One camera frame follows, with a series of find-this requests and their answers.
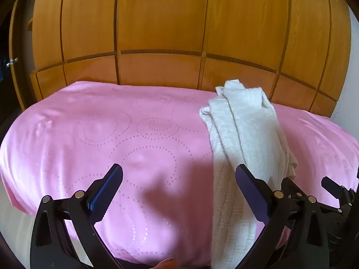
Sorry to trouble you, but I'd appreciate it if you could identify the person's left hand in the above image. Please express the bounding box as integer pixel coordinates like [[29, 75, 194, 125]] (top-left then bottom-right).
[[152, 258, 179, 269]]

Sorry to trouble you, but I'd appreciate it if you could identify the pink bed cover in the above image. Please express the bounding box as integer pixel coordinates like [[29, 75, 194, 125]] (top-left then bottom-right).
[[1, 81, 358, 267]]

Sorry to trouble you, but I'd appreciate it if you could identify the wooden panelled headboard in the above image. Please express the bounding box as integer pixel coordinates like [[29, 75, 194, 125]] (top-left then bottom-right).
[[31, 0, 351, 117]]

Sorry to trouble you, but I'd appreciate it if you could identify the white knitted sweater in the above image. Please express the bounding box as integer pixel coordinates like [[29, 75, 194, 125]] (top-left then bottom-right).
[[200, 80, 298, 268]]

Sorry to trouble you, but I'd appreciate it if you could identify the wooden wardrobe door with knob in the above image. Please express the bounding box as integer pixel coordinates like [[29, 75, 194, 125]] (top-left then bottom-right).
[[7, 0, 35, 111]]

